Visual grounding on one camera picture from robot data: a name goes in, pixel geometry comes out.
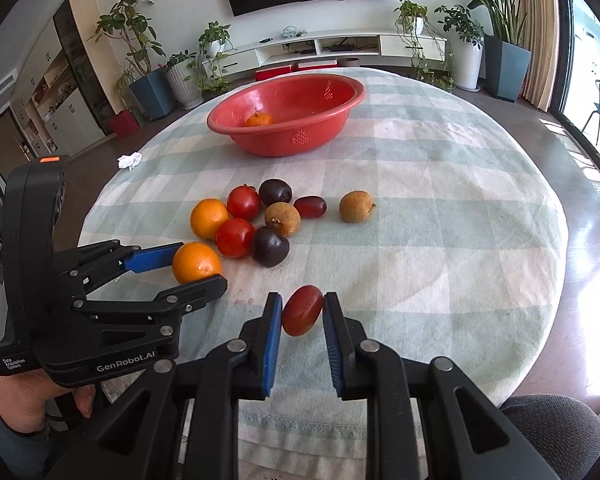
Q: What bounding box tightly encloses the small red bin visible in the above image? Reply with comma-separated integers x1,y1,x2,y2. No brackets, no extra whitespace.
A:
111,109,140,139

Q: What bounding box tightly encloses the tall wooden display cabinet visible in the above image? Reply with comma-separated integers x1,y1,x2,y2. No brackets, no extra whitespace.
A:
10,0,131,158

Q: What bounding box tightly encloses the person's left forearm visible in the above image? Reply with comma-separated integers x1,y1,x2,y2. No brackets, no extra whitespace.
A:
0,362,76,480

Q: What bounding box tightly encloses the grey fabric seat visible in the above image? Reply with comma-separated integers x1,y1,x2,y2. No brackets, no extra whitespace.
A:
501,394,600,480

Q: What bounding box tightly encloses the white low television cabinet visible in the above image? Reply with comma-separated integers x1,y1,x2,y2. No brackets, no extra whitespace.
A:
202,28,448,82

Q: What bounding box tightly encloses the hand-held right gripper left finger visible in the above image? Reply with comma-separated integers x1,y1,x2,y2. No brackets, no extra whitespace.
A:
45,294,284,480

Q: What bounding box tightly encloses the brown round fruit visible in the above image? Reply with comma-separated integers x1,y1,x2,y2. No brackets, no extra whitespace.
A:
264,202,301,237
339,190,377,223

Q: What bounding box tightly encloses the bushy plant in white pot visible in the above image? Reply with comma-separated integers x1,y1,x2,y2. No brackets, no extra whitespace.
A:
434,5,487,92

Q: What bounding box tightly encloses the beige curtain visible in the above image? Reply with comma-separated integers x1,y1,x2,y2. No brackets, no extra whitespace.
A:
516,0,557,113

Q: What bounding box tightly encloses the glass sliding door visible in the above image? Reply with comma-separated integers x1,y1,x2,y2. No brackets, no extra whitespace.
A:
549,0,600,181

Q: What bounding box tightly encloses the tall plant in blue pot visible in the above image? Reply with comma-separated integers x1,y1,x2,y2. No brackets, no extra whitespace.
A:
87,0,175,121

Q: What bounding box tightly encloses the dark purple plum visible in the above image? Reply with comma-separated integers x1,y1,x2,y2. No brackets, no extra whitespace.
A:
258,178,294,206
251,226,290,268

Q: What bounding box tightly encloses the checked pale green tablecloth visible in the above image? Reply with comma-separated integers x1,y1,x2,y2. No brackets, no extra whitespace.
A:
77,66,568,480

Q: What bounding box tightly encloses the plant in ribbed white pot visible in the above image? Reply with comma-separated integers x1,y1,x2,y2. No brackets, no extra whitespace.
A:
164,50,204,109

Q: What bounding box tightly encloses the red tomato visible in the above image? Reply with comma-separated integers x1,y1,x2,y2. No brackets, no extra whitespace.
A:
226,185,262,221
215,218,257,259

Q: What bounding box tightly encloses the trailing plant in white pot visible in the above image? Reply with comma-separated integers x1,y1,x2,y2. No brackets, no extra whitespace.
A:
394,0,456,92
195,21,237,95

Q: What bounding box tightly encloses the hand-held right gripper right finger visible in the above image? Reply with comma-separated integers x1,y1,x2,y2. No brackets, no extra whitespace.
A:
322,291,561,480

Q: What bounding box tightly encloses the red plastic colander basket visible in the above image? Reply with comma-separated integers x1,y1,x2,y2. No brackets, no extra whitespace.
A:
206,73,366,158

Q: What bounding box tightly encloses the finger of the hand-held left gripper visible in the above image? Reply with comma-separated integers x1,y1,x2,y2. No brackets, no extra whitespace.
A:
72,275,229,333
55,240,185,293

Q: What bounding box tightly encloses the large plant in grey-blue pot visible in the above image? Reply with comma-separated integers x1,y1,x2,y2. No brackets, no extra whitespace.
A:
450,0,558,104

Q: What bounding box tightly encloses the person's left hand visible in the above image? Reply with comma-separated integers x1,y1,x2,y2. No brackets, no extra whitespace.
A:
0,370,99,436

